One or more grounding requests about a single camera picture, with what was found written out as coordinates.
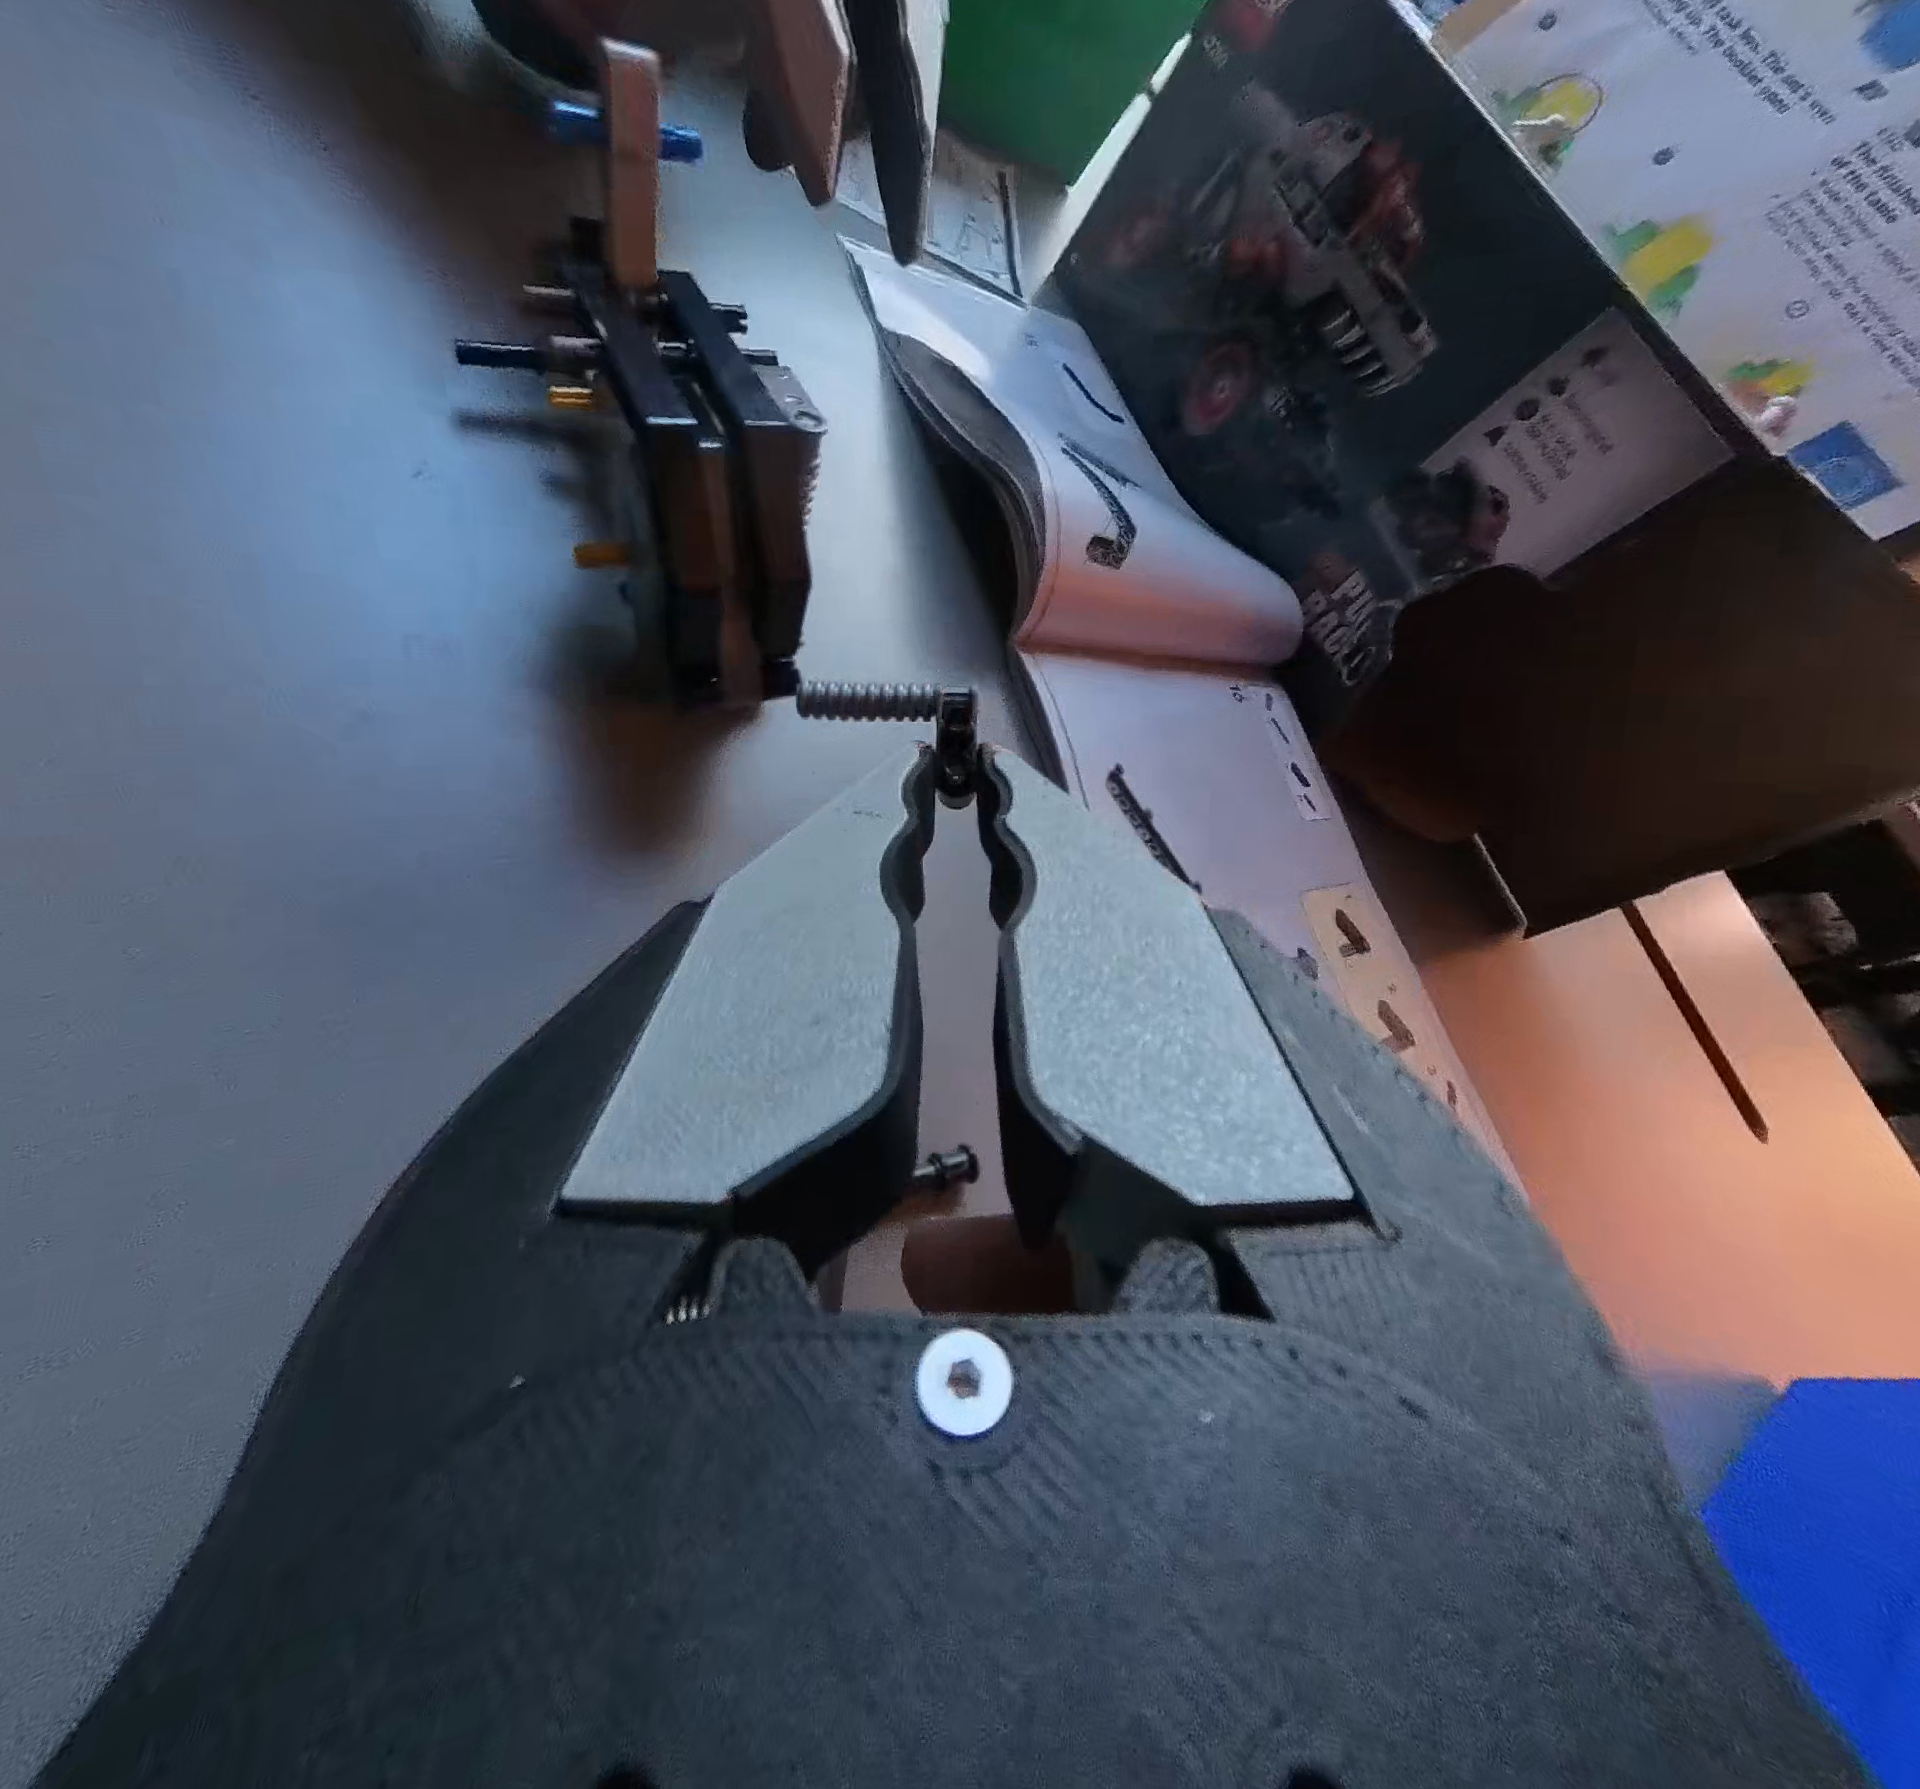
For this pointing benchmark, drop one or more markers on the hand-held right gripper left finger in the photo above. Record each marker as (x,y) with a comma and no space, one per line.
(751,1054)

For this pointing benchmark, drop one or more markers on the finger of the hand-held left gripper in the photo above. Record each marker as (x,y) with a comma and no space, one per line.
(907,50)
(796,33)

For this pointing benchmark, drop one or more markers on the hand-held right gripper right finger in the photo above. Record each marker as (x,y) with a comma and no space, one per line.
(1154,1054)

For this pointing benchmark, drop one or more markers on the grey lego spring shock absorber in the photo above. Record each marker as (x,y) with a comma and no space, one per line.
(871,699)

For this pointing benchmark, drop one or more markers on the black and grey lego assembly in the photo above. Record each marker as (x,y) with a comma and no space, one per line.
(698,468)

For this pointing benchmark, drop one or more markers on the black lego pin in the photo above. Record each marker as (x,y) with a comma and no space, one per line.
(946,1167)

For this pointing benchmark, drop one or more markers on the lego instruction booklet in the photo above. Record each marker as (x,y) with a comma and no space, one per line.
(1141,573)

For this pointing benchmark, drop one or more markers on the black lego set box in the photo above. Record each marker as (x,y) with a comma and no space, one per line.
(1350,244)

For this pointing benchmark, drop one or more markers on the green plastic bin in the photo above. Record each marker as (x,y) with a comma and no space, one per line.
(1051,6)

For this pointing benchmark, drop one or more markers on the dark cardboard box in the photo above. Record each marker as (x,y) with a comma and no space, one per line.
(1651,679)

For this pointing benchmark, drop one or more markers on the white printed poster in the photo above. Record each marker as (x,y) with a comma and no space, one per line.
(1726,94)

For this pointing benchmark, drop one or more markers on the blue flat object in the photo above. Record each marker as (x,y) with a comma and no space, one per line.
(1831,1549)

